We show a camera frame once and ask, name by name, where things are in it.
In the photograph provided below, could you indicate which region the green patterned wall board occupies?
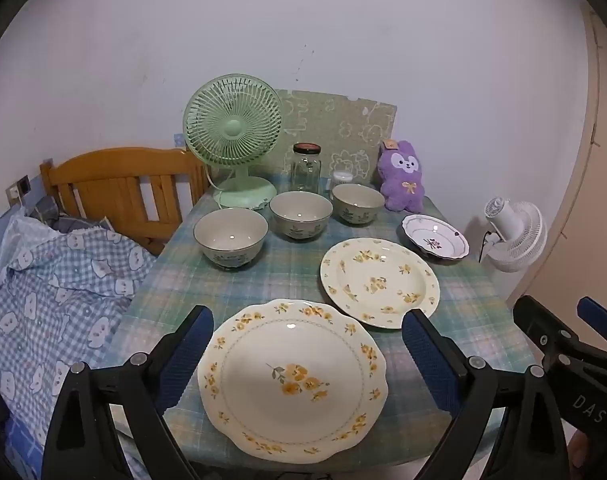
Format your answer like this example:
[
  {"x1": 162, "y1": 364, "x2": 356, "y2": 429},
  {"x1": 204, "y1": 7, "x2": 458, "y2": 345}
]
[{"x1": 276, "y1": 89, "x2": 397, "y2": 191}]

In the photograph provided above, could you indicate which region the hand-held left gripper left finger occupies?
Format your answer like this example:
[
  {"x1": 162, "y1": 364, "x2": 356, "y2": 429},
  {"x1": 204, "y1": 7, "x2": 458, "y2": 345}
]
[{"x1": 42, "y1": 305, "x2": 215, "y2": 480}]

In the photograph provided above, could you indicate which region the green desk fan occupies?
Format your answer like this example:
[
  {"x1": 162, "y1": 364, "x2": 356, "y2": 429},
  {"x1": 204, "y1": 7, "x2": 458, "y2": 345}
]
[{"x1": 182, "y1": 74, "x2": 284, "y2": 211}]

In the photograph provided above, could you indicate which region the glass jar with dark lid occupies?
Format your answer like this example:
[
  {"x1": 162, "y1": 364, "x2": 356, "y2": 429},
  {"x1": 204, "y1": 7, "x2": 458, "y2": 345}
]
[{"x1": 291, "y1": 142, "x2": 323, "y2": 193}]

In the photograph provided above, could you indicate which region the large grey-green ceramic bowl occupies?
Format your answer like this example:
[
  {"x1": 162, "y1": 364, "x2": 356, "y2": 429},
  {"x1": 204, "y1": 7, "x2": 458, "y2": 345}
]
[{"x1": 193, "y1": 207, "x2": 269, "y2": 269}]

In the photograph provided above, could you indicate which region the wall socket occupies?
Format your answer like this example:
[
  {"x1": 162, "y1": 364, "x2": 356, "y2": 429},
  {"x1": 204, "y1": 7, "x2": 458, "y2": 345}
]
[{"x1": 6, "y1": 175, "x2": 32, "y2": 206}]

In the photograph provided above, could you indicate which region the wooden bed headboard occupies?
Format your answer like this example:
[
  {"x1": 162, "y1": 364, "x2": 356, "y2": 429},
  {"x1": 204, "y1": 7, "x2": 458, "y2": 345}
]
[{"x1": 40, "y1": 146, "x2": 210, "y2": 256}]

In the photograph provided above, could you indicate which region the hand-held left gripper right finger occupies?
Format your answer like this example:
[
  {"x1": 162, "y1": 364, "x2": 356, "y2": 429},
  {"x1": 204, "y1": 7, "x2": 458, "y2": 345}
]
[{"x1": 402, "y1": 308, "x2": 570, "y2": 480}]

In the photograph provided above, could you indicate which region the blue checked printed blanket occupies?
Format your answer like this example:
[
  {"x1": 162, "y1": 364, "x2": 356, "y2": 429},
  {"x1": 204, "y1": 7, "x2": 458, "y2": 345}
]
[{"x1": 0, "y1": 210, "x2": 157, "y2": 480}]

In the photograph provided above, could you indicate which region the grey plaid pillow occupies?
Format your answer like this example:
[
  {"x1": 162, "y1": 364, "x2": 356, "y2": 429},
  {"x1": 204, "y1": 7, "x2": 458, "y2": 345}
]
[{"x1": 24, "y1": 195, "x2": 109, "y2": 233}]

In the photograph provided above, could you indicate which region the small white purple-flower plate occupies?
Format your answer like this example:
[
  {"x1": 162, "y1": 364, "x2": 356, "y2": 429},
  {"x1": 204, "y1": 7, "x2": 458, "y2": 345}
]
[{"x1": 401, "y1": 214, "x2": 470, "y2": 263}]

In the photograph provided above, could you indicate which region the large scalloped yellow floral plate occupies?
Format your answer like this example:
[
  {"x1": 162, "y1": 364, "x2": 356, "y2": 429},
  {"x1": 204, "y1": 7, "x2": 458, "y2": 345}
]
[{"x1": 198, "y1": 298, "x2": 388, "y2": 462}]

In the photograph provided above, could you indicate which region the white fan cable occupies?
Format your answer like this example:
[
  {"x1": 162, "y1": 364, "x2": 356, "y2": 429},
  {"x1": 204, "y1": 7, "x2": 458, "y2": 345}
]
[{"x1": 204, "y1": 166, "x2": 234, "y2": 208}]

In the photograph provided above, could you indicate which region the purple plush rabbit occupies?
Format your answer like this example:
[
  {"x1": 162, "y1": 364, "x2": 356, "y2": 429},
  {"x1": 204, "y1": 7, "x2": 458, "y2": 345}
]
[{"x1": 378, "y1": 139, "x2": 427, "y2": 212}]

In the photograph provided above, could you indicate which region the white clip fan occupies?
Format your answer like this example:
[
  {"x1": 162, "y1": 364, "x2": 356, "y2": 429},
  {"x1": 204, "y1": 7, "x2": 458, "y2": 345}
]
[{"x1": 478, "y1": 197, "x2": 548, "y2": 273}]

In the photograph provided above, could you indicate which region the round yellow floral plate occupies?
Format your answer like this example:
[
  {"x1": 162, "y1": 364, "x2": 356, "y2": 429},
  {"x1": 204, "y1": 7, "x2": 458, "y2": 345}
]
[{"x1": 320, "y1": 238, "x2": 441, "y2": 331}]

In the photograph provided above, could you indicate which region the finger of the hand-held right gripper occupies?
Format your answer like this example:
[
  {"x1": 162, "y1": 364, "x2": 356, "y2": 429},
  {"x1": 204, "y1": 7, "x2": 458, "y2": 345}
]
[
  {"x1": 512, "y1": 295, "x2": 584, "y2": 376},
  {"x1": 577, "y1": 296, "x2": 607, "y2": 361}
]

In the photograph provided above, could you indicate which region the green plaid tablecloth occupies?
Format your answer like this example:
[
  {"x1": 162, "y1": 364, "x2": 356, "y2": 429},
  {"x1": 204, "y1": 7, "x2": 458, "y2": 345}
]
[{"x1": 106, "y1": 187, "x2": 537, "y2": 476}]

